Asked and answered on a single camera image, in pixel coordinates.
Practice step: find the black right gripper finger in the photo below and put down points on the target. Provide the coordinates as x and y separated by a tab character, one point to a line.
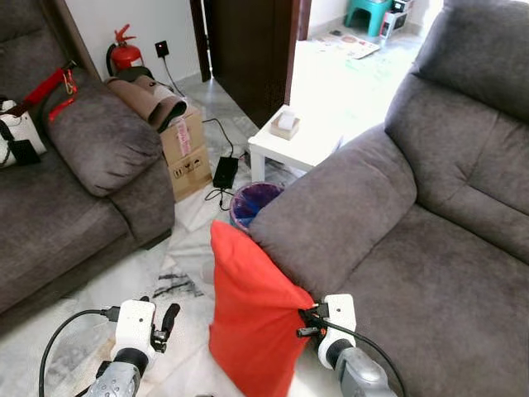
307	313
307	332

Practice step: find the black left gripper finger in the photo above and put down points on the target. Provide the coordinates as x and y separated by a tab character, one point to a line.
170	318

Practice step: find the red pillow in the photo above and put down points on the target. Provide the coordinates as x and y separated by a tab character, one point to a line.
252	314

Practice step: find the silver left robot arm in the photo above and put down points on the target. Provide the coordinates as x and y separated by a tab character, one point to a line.
116	380

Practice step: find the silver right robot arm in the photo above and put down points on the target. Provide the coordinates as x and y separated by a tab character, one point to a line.
359	376

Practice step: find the grey fabric sofa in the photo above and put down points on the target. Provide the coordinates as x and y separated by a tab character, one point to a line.
50	215
430	248

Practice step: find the printed floor mat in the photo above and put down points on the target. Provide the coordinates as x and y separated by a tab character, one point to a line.
351	45

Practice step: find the purple lined waste bin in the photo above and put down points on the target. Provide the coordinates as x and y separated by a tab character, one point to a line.
252	203

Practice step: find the black power adapter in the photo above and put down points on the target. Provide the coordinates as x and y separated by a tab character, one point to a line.
225	172

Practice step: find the taped cardboard box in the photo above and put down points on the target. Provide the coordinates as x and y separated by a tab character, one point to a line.
186	157

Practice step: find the white side table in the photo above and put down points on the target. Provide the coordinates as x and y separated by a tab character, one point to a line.
306	145

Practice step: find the white tissue box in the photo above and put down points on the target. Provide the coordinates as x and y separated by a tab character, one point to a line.
285	126

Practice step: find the brown rolled cloth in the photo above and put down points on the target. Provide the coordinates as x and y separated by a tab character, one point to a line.
149	99

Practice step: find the white and black bag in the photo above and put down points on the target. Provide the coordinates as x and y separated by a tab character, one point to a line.
21	132

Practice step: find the red fire extinguisher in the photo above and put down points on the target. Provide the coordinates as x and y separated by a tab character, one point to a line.
126	56

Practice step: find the dark wooden door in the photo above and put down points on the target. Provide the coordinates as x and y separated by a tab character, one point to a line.
248	50

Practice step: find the white appliance box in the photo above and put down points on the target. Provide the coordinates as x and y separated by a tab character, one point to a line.
395	21

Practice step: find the teal plastic stool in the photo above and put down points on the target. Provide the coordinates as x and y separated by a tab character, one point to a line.
368	10

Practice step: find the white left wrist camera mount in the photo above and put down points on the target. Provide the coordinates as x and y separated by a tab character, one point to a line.
134	327

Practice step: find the black wall socket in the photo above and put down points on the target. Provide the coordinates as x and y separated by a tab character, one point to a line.
162	49

